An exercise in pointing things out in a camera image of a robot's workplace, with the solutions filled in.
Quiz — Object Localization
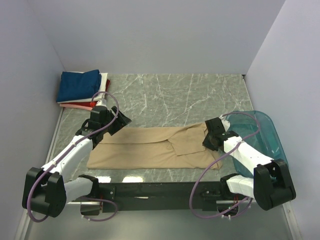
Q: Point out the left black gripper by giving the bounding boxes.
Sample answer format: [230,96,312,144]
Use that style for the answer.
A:
[101,106,131,136]

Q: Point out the beige t shirt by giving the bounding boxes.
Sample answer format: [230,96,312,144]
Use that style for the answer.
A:
[86,122,220,170]

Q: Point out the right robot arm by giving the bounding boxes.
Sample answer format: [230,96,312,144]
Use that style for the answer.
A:
[202,117,297,211]

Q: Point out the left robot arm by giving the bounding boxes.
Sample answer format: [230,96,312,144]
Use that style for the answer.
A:
[22,106,131,218]

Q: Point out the folded pink t shirt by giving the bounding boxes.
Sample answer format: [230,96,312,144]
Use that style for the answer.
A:
[60,103,92,111]

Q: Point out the teal plastic bin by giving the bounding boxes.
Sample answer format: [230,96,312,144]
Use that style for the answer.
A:
[223,110,288,178]

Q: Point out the folded blue t shirt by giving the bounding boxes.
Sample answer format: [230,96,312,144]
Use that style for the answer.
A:
[56,69,102,103]

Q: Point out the black base beam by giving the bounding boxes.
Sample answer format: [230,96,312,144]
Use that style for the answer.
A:
[74,181,251,216]

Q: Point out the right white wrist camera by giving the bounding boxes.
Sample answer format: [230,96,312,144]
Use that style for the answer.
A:
[219,115,231,132]

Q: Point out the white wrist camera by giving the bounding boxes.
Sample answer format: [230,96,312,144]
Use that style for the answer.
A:
[219,115,231,132]
[89,98,107,108]

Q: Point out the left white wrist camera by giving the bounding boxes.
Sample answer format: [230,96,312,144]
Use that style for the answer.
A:
[89,98,107,108]

